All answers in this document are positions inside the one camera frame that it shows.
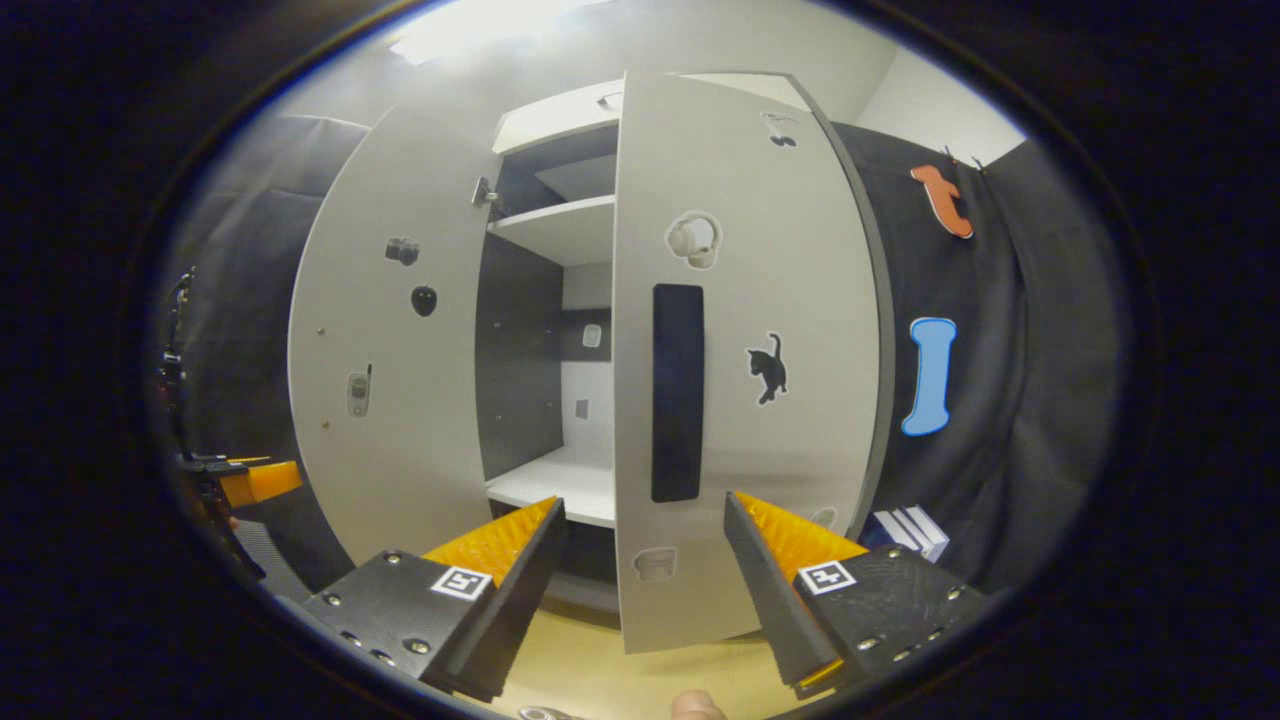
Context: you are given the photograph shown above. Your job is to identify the light blue book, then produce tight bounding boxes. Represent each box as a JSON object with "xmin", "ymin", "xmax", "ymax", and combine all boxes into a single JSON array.
[{"xmin": 903, "ymin": 503, "xmax": 951, "ymax": 561}]

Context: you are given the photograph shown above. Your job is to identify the white cabinet shelf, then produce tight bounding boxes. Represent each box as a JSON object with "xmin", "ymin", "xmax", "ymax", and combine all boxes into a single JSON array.
[{"xmin": 487, "ymin": 195, "xmax": 617, "ymax": 268}]

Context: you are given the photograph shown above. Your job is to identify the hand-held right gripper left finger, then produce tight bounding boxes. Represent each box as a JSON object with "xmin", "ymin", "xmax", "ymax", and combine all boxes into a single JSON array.
[{"xmin": 300, "ymin": 496, "xmax": 568, "ymax": 703}]

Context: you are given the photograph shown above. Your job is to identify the white cabinet drawer front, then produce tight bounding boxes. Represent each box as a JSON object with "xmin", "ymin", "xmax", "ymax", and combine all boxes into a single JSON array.
[{"xmin": 492, "ymin": 80, "xmax": 626, "ymax": 156}]

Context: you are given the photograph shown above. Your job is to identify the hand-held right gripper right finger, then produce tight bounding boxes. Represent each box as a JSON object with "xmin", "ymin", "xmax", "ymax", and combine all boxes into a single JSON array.
[{"xmin": 722, "ymin": 490, "xmax": 989, "ymax": 701}]

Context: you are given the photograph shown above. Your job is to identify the white book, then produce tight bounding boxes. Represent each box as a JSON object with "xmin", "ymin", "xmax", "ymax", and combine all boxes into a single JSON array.
[{"xmin": 880, "ymin": 507, "xmax": 933, "ymax": 561}]

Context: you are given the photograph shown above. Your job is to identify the white cabinet door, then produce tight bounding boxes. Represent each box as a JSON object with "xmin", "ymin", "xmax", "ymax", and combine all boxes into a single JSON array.
[
  {"xmin": 287, "ymin": 103, "xmax": 503, "ymax": 568},
  {"xmin": 612, "ymin": 70, "xmax": 898, "ymax": 656}
]

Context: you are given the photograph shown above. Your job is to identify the white and grey cabinet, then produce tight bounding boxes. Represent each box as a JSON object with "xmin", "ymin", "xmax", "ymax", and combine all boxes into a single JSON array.
[{"xmin": 473, "ymin": 78, "xmax": 626, "ymax": 613}]

